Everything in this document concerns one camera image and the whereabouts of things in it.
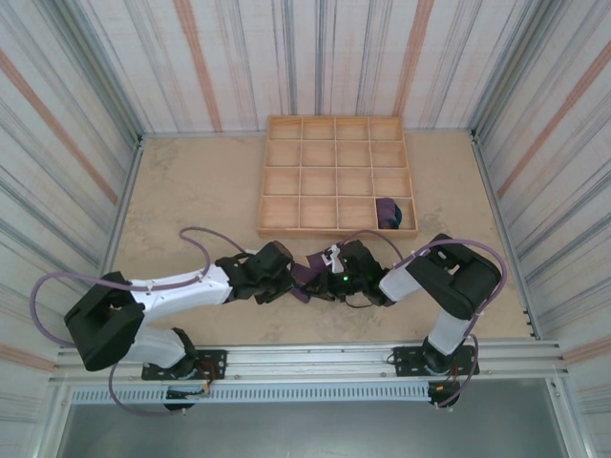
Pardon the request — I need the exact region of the wooden compartment tray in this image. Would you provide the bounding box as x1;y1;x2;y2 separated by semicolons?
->
256;114;421;242

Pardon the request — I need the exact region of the purple sock with beige toe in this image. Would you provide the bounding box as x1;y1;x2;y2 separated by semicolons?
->
290;254;335;287

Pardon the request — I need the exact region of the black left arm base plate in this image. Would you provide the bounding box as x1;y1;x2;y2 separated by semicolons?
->
141;349;228;382

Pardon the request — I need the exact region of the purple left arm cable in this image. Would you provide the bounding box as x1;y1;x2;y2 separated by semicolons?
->
30;227;262;418

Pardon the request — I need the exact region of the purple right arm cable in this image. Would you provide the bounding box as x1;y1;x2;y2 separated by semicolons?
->
328;229;507;409

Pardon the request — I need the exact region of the grey metal sheet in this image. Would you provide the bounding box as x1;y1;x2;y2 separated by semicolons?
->
56;403;574;458

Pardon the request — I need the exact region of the aluminium side frame rail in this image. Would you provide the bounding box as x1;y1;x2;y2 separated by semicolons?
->
78;135;147;348
470;128;540;341

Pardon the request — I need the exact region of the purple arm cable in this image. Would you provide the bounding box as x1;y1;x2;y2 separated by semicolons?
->
30;227;262;418
328;229;507;409

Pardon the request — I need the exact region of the purple sock with teal toe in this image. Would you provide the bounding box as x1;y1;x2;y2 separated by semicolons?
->
374;197;405;231

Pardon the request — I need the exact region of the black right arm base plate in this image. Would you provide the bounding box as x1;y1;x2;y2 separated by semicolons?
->
392;345;480;379

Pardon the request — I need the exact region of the aluminium mounting rail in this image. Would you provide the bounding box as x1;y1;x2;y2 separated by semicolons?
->
47;345;572;386

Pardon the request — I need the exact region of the slotted grey cable duct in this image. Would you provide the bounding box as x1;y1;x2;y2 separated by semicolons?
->
66;385;433;405

